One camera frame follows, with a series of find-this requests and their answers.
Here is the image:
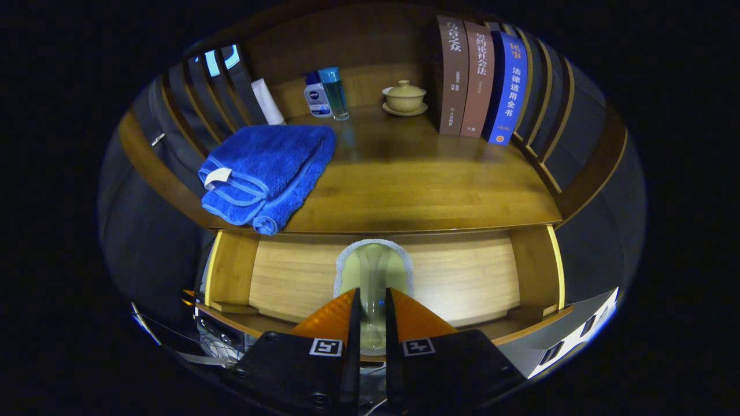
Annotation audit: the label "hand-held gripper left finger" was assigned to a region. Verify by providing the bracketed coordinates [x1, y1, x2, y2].
[228, 288, 362, 416]

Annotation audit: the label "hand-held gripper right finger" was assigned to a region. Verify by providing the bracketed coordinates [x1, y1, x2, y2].
[384, 288, 527, 416]

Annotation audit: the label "wooden drawer with black knob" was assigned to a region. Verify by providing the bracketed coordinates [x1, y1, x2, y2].
[197, 225, 576, 347]

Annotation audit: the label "green scrub brush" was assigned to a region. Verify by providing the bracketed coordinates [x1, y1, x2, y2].
[334, 239, 415, 350]

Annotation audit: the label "wooden countertop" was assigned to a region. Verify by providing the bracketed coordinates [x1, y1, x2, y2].
[202, 104, 563, 235]

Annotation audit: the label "wooden cabinet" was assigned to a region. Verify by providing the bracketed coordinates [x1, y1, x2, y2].
[119, 3, 628, 235]

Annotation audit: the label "folded blue towel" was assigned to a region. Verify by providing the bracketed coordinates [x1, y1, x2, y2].
[198, 124, 337, 236]

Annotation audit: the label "beige saucer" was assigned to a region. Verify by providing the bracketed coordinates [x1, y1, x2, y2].
[382, 101, 429, 117]

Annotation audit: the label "white tube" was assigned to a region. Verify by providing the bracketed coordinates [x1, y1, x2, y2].
[251, 78, 286, 126]

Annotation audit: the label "white bottle with blue cap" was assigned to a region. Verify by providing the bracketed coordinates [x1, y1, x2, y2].
[304, 72, 334, 118]

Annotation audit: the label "beige lidded teacup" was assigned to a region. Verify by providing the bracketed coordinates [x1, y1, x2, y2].
[384, 80, 427, 113]

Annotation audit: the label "teal bottle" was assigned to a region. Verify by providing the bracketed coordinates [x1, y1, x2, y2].
[319, 67, 350, 121]

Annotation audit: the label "blue book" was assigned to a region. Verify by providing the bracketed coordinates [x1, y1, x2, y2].
[483, 30, 528, 146]

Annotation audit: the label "reddish brown book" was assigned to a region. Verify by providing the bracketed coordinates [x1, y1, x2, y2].
[460, 21, 496, 138]

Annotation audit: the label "dark brown book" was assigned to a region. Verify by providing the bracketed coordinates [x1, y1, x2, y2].
[436, 16, 469, 136]

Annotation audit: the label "thin floor cables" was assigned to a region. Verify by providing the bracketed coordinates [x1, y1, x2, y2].
[132, 300, 246, 369]

